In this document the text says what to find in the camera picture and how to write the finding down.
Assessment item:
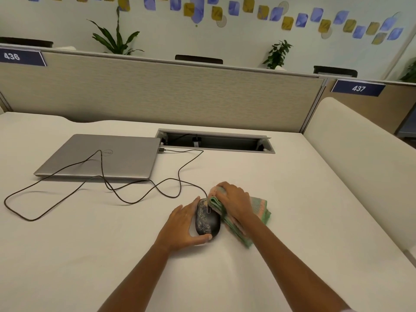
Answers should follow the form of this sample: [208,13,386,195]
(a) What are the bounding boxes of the person's left hand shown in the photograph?
[155,196,214,254]

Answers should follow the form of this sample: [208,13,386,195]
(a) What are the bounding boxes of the person's right hand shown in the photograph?
[213,181,258,229]

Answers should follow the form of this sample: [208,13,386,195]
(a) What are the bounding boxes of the black computer mouse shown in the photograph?
[195,197,222,241]

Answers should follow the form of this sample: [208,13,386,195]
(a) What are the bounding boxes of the green pink cloth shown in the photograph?
[208,186,272,249]

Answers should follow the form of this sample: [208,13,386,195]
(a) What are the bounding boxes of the person's left forearm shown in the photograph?
[97,240,183,312]

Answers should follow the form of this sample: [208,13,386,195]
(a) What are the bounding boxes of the person's right forearm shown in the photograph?
[239,218,353,312]

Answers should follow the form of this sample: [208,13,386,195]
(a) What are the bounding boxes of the silver closed laptop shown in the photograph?
[33,134,162,181]

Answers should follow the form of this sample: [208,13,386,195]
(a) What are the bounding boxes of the beige desk partition panel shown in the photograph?
[320,77,416,137]
[0,44,327,133]

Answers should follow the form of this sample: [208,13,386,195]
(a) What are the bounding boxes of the black chair back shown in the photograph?
[0,37,54,48]
[175,54,224,65]
[313,65,358,78]

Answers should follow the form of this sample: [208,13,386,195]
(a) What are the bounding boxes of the white rounded desk divider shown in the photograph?
[303,97,416,267]

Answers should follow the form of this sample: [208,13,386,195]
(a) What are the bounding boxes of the small green bushy plant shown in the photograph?
[263,40,293,70]

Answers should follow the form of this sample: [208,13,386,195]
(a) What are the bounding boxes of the blue desk number sign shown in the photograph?
[331,79,387,97]
[0,50,48,67]

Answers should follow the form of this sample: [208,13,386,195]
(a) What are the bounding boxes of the tall green leafy plant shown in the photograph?
[86,6,145,56]

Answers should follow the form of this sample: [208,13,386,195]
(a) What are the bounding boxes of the black mouse cable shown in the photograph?
[4,149,208,222]

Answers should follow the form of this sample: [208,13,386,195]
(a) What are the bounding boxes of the grey desk cable tray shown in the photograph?
[155,128,271,154]

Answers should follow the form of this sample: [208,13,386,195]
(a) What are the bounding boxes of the black cable in tray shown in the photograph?
[167,133,197,144]

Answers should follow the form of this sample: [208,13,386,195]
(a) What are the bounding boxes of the blue and yellow wall decals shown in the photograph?
[26,0,405,46]

